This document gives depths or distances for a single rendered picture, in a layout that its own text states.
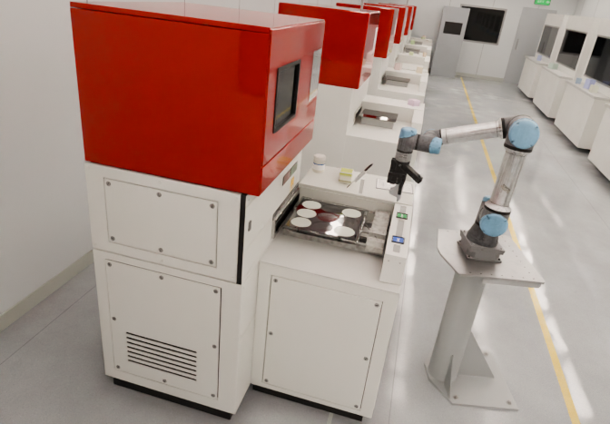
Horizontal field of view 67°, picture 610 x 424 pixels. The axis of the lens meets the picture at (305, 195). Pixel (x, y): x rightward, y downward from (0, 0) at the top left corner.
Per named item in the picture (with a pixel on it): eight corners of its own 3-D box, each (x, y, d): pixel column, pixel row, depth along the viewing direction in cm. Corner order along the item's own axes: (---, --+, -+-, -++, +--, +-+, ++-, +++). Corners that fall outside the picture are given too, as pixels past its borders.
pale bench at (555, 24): (526, 101, 1124) (553, 13, 1043) (515, 88, 1285) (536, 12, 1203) (574, 107, 1103) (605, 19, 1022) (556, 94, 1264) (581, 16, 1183)
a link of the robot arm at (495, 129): (532, 109, 208) (421, 125, 226) (535, 113, 198) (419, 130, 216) (534, 133, 211) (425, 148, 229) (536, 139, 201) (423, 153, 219)
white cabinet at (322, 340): (249, 396, 238) (258, 261, 205) (299, 291, 324) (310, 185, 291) (371, 432, 226) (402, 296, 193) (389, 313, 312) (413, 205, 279)
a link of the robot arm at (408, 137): (418, 132, 206) (398, 128, 208) (413, 155, 210) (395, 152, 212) (419, 128, 212) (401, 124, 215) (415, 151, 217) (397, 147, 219)
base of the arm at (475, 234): (487, 233, 238) (492, 216, 234) (503, 248, 225) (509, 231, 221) (460, 231, 235) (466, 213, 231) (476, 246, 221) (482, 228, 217)
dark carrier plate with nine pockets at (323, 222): (284, 225, 221) (284, 224, 221) (303, 199, 252) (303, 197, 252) (355, 241, 215) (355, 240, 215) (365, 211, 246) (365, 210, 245)
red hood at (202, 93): (84, 161, 184) (68, 1, 160) (183, 116, 257) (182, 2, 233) (260, 197, 170) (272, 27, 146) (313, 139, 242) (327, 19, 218)
